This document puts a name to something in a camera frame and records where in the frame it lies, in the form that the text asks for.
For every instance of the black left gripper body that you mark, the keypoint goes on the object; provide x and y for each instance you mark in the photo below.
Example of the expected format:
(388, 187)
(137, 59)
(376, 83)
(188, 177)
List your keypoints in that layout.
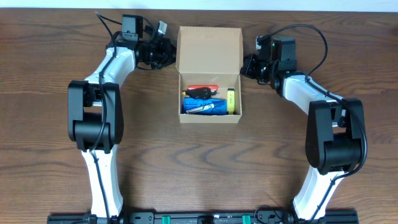
(149, 52)

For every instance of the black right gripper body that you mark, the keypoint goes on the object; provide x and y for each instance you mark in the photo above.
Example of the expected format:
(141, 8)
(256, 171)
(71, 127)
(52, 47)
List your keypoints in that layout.
(265, 67)

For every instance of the yellow black highlighter marker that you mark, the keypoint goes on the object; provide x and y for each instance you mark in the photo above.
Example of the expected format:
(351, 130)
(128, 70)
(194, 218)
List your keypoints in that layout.
(230, 101)

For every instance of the brown cardboard box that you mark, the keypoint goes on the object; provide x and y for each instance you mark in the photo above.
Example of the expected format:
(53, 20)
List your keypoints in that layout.
(210, 56)

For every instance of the blue plastic tool holder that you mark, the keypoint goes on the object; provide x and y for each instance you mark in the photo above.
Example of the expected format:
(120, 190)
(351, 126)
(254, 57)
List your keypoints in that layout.
(219, 109)

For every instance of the black teardrop glue bottle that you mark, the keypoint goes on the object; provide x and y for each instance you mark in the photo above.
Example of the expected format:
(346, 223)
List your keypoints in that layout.
(201, 93)

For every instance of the blue white marker pen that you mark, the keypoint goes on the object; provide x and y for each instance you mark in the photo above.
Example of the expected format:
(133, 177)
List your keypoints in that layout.
(200, 109)

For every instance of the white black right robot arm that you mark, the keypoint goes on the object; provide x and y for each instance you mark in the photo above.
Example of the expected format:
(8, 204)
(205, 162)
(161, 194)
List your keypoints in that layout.
(335, 144)

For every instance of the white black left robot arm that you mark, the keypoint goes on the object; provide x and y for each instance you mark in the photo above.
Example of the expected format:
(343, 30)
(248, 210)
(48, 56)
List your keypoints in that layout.
(95, 113)

